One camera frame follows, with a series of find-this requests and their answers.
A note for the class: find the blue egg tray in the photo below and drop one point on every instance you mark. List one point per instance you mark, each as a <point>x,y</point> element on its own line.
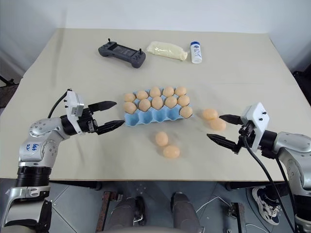
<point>155,117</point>

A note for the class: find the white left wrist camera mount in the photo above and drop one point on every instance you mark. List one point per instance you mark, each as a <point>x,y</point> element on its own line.
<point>74,104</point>

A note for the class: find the tan egg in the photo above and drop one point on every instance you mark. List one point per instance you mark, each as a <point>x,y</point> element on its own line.
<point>157,102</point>
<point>155,91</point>
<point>181,90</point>
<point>186,112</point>
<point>141,94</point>
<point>171,101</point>
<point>183,100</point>
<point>171,152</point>
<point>161,138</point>
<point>145,104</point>
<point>218,124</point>
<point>130,97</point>
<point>210,113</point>
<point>130,107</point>
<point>168,91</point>

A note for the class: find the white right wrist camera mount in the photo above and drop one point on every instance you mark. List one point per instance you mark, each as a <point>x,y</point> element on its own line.
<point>257,116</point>

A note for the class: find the white and black sneaker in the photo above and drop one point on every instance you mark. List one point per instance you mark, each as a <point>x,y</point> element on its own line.
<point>266,205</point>

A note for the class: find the white bottle with blue print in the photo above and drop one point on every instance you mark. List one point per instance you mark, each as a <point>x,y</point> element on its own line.
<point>196,53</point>

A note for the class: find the dark rounded grey shape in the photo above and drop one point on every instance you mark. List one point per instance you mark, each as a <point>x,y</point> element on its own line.
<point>128,216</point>
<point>187,213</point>

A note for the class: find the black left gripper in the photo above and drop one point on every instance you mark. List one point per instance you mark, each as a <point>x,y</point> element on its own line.
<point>87,122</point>

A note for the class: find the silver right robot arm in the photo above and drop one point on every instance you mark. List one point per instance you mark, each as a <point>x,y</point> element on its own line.
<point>289,145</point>

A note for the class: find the grey handheld remote controller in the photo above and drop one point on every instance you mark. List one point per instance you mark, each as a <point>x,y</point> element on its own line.
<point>121,52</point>

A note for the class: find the rusty brown metal bar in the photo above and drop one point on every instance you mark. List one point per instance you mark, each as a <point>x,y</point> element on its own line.
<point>239,218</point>
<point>104,211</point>

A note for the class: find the black object at room edge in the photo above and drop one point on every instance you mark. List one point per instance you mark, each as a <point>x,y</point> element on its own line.
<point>302,77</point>

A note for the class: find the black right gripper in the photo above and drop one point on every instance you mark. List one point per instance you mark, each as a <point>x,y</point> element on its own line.
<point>246,132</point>

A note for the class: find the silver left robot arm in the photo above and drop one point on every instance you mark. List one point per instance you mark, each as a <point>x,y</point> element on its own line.
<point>39,128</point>

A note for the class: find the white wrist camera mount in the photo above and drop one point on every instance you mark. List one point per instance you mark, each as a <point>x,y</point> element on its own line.
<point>257,116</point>
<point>74,104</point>

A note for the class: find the black table frame bar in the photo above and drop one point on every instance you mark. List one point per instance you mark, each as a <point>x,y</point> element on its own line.
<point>77,185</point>
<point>252,186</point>

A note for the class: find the black tripod leg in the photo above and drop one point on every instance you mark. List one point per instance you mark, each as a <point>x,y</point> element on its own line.
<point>8,82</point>

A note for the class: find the clear bag of white powder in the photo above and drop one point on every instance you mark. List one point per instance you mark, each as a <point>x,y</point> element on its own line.
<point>166,50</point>

